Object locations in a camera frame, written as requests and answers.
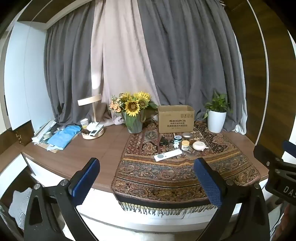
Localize long white remote control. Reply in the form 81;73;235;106
154;149;183;162

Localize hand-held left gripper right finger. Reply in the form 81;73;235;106
193;158;270;241

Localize blue cloth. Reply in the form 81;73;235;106
47;126;83;150

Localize cream round case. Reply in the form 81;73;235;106
192;141;209;151

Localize cardboard box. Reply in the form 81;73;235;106
157;105;195;134

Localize pale green ribbed vase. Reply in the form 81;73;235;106
122;109;147;134

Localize patterned fringed table cloth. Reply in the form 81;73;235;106
111;120;261;219

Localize sunflower bouquet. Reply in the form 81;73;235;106
108;91;158;118

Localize striped cloth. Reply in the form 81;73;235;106
9;187;33;224

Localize green plant in white pot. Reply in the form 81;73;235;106
203;90;233;133

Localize long white boxes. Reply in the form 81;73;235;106
31;120;56;143

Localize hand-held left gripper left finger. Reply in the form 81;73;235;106
24;158;100;241

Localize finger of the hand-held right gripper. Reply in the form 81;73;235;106
253;144;284;171
282;140;296;160

